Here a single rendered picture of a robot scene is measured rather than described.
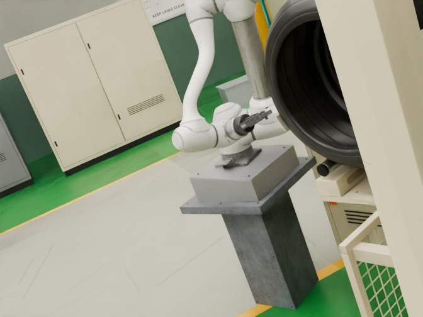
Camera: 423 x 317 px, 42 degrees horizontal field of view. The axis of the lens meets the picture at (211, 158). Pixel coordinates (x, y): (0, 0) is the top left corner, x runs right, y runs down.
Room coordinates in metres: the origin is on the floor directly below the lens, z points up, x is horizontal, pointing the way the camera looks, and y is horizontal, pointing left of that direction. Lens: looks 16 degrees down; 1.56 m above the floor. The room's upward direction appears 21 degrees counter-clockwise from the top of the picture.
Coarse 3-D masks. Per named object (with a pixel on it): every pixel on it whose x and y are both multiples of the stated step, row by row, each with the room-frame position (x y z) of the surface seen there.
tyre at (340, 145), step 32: (288, 0) 1.63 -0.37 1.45; (416, 0) 1.43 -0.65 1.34; (288, 32) 1.61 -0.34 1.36; (320, 32) 1.86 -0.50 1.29; (288, 64) 1.84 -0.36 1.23; (320, 64) 1.89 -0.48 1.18; (288, 96) 1.81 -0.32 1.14; (320, 96) 1.88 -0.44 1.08; (320, 128) 1.78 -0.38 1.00; (352, 128) 1.79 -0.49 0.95; (352, 160) 1.54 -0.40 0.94
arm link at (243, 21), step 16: (224, 0) 2.26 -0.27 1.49; (240, 0) 2.25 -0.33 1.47; (256, 0) 2.27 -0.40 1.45; (240, 16) 2.28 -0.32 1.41; (240, 32) 2.32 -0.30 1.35; (256, 32) 2.33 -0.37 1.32; (240, 48) 2.35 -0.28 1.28; (256, 48) 2.33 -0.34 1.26; (256, 64) 2.34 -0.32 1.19; (256, 80) 2.36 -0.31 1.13; (256, 96) 2.40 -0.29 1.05; (256, 112) 2.39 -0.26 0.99; (256, 128) 2.40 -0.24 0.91; (272, 128) 2.39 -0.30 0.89
